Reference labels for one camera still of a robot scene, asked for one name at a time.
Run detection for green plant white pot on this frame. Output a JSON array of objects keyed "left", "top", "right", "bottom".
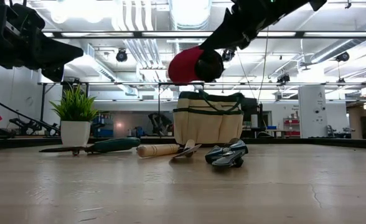
[{"left": 49, "top": 84, "right": 99, "bottom": 147}]

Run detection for green-handled garden shears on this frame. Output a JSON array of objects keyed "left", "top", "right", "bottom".
[{"left": 39, "top": 137, "right": 141, "bottom": 156}]

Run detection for black slanted rig beam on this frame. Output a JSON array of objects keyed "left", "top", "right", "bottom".
[{"left": 0, "top": 92, "right": 62, "bottom": 136}]

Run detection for red round object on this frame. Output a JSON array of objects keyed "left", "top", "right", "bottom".
[{"left": 167, "top": 45, "right": 225, "bottom": 85}]

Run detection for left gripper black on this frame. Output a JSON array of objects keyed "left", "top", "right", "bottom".
[{"left": 0, "top": 0, "right": 85, "bottom": 83}]

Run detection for blue grey pruner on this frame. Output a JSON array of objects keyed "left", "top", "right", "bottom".
[{"left": 204, "top": 138, "right": 250, "bottom": 169}]

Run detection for wooden-handled garden trowel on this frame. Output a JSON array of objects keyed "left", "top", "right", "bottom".
[{"left": 136, "top": 139, "right": 202, "bottom": 159}]

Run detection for beige green gardening bag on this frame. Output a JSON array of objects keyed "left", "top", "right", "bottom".
[{"left": 172, "top": 90, "right": 245, "bottom": 146}]

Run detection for white pillar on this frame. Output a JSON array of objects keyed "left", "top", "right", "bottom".
[{"left": 298, "top": 85, "right": 329, "bottom": 139}]

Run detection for red shelf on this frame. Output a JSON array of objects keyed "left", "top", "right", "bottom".
[{"left": 283, "top": 117, "right": 301, "bottom": 138}]

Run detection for blue storage boxes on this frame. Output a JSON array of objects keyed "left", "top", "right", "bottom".
[{"left": 92, "top": 113, "right": 115, "bottom": 138}]

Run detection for black aluminium table frame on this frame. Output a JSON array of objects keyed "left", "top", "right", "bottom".
[{"left": 0, "top": 136, "right": 366, "bottom": 151}]

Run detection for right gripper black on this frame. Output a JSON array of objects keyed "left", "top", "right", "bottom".
[{"left": 199, "top": 0, "right": 284, "bottom": 52}]

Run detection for black background rig frame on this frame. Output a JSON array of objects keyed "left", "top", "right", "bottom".
[{"left": 37, "top": 80, "right": 366, "bottom": 124}]

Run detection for black ceiling spotlight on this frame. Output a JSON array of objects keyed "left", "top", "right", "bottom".
[
  {"left": 276, "top": 73, "right": 291, "bottom": 85},
  {"left": 222, "top": 47, "right": 237, "bottom": 62},
  {"left": 335, "top": 51, "right": 350, "bottom": 63},
  {"left": 115, "top": 49, "right": 129, "bottom": 63}
]

